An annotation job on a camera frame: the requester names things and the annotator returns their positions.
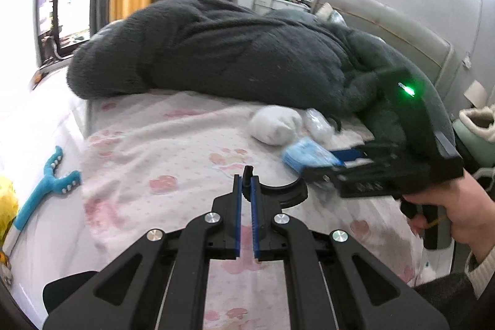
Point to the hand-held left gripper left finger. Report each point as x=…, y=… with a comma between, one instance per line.
x=238, y=214

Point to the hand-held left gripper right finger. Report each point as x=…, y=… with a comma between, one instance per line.
x=255, y=218

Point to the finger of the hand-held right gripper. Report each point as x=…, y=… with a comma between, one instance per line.
x=321, y=175
x=350, y=154

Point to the small blue tissue packet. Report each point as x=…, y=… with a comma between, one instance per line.
x=305, y=154

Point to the black tape roll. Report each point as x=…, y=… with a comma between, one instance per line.
x=294, y=196

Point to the clear plastic wrapper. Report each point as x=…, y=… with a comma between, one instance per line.
x=319, y=123

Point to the round white paper ball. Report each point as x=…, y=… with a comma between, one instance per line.
x=274, y=125

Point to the person's right hand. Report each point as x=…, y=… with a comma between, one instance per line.
x=468, y=210

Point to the mint fleece-lined shoe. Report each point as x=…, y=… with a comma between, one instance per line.
x=470, y=136

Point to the white paper tag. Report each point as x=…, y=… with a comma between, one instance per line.
x=476, y=93

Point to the pink printed blanket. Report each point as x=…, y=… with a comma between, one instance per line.
x=154, y=160

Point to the blue wave-pattern quilt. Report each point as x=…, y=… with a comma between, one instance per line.
x=337, y=20

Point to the beige padded headboard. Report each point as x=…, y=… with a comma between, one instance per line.
x=386, y=20

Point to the small beige pillow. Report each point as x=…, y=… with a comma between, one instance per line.
x=324, y=12

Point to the dark grey fleece blanket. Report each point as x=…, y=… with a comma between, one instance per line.
x=232, y=51

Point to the dark teal pillow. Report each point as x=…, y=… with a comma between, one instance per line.
x=290, y=13

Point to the white vanity dresser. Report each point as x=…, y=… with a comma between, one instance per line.
x=267, y=3

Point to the blue plush back scratcher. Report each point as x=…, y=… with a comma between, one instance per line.
x=42, y=187

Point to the yellow plastic bag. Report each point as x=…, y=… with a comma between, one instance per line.
x=7, y=206

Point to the small toy figures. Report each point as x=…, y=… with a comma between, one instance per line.
x=4, y=268

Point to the brown sliding glass door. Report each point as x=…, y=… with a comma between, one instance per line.
x=58, y=47

